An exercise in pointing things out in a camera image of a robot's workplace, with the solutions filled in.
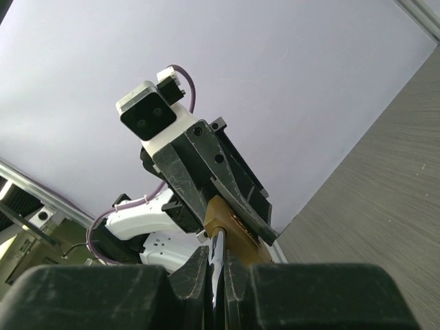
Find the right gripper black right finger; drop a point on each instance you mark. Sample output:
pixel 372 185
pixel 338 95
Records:
pixel 237 296

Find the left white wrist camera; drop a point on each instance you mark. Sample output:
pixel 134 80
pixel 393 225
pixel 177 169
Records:
pixel 159 113

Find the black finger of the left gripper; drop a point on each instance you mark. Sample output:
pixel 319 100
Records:
pixel 185 169
pixel 233 178

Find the large brass padlock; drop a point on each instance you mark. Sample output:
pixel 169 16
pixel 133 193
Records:
pixel 239 241

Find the large padlock silver key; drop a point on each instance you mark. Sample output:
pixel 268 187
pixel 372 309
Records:
pixel 216 263

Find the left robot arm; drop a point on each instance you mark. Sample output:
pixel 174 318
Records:
pixel 138 231

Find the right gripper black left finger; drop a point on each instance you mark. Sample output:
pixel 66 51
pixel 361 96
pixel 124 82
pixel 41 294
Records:
pixel 189 284

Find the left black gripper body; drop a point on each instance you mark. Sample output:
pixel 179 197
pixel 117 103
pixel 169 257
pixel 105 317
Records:
pixel 174 207

